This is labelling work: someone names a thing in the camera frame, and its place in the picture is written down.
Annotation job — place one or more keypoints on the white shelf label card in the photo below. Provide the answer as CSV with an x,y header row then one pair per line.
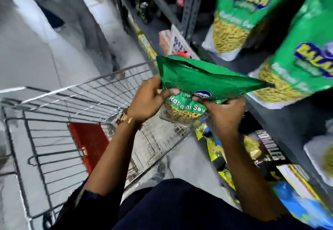
x,y
179,44

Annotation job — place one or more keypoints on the yellow shelf price strip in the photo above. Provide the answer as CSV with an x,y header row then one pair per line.
x,y
144,44

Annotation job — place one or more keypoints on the person's left forearm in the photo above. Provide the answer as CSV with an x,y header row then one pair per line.
x,y
109,159

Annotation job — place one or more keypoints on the red cart seat flap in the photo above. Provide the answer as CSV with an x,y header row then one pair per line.
x,y
88,141

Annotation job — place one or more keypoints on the person's right forearm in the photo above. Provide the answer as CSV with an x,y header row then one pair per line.
x,y
247,175

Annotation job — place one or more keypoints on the dark bottles on shelf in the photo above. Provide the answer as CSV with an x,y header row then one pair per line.
x,y
145,6

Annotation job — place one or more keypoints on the gold wrist watch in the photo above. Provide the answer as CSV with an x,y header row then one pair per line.
x,y
127,119

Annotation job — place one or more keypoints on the person's right thumb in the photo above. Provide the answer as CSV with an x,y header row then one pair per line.
x,y
201,100

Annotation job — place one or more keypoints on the large green snack bag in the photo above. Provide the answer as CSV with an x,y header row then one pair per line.
x,y
239,14
299,63

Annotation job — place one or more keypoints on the white snack bag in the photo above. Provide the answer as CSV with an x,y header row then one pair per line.
x,y
321,154

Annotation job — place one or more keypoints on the person's right hand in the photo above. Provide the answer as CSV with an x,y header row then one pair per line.
x,y
225,115

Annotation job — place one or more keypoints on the grey metal shelf rack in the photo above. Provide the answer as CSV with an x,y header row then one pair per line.
x,y
234,68

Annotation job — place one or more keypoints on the person's dark clothing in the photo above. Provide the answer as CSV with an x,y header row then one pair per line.
x,y
169,206

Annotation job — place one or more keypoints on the row of colourful snack packs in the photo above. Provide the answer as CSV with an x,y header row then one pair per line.
x,y
260,165

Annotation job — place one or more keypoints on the person's left hand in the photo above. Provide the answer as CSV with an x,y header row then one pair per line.
x,y
145,100

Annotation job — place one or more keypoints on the person's left thumb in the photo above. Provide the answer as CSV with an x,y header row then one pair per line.
x,y
170,92

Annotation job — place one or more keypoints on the green snack packet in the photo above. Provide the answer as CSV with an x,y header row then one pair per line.
x,y
203,81

